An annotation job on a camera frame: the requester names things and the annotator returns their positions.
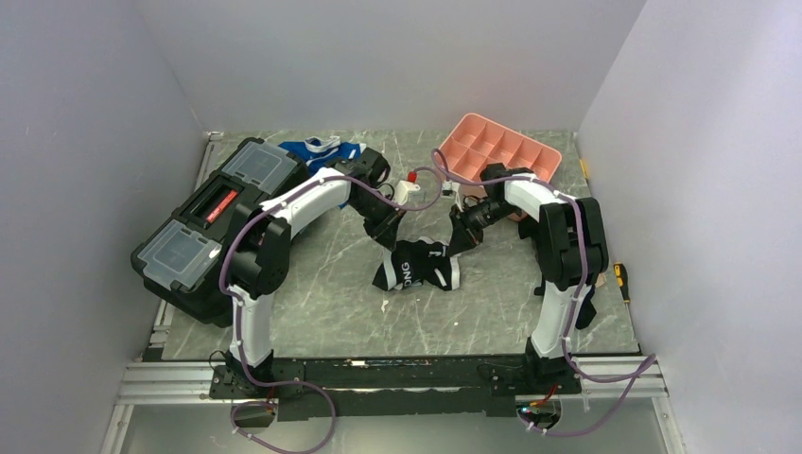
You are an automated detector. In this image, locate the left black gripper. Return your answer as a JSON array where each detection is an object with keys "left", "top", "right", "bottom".
[{"left": 350, "top": 190, "right": 408, "bottom": 253}]

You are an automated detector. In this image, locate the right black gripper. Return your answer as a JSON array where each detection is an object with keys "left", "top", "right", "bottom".
[{"left": 447, "top": 199, "right": 519, "bottom": 257}]

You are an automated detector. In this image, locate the black white underwear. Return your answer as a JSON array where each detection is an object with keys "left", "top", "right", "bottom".
[{"left": 372, "top": 236, "right": 461, "bottom": 291}]

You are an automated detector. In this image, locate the pink divided organizer tray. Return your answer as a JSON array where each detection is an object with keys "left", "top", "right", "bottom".
[{"left": 440, "top": 113, "right": 562, "bottom": 183}]

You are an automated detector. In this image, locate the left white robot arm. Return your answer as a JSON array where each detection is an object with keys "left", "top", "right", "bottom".
[{"left": 218, "top": 148, "right": 405, "bottom": 397}]

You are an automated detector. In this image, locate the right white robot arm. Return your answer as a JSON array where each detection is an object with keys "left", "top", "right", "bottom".
[{"left": 447, "top": 164, "right": 609, "bottom": 393}]

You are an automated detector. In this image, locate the blue white underwear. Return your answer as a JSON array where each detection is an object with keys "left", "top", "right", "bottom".
[{"left": 278, "top": 135, "right": 367, "bottom": 174}]

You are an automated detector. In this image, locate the brown cardboard piece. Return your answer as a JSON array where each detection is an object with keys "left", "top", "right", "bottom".
[{"left": 595, "top": 272, "right": 608, "bottom": 288}]

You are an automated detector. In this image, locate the black cloth at right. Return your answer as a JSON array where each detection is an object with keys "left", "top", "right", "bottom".
[{"left": 532, "top": 237, "right": 600, "bottom": 331}]

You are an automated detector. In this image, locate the yellow black screwdriver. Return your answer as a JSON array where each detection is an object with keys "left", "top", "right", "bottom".
[{"left": 614, "top": 262, "right": 631, "bottom": 304}]

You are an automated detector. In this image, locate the black plastic toolbox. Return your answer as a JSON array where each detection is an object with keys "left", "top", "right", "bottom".
[{"left": 131, "top": 137, "right": 310, "bottom": 327}]

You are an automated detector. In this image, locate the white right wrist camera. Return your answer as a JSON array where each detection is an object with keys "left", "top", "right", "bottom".
[{"left": 441, "top": 181, "right": 461, "bottom": 199}]

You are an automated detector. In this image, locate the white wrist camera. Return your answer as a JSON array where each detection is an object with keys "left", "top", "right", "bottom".
[
  {"left": 441, "top": 181, "right": 461, "bottom": 199},
  {"left": 393, "top": 171, "right": 425, "bottom": 206}
]

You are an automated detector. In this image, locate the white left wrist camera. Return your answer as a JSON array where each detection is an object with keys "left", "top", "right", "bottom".
[{"left": 393, "top": 171, "right": 425, "bottom": 206}]

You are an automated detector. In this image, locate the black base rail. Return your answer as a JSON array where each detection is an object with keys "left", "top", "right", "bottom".
[{"left": 209, "top": 354, "right": 559, "bottom": 422}]

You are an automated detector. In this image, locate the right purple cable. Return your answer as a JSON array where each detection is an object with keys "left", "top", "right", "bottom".
[{"left": 430, "top": 148, "right": 656, "bottom": 439}]

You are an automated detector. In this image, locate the aluminium frame rail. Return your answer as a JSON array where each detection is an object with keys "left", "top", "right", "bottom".
[{"left": 100, "top": 361, "right": 242, "bottom": 453}]

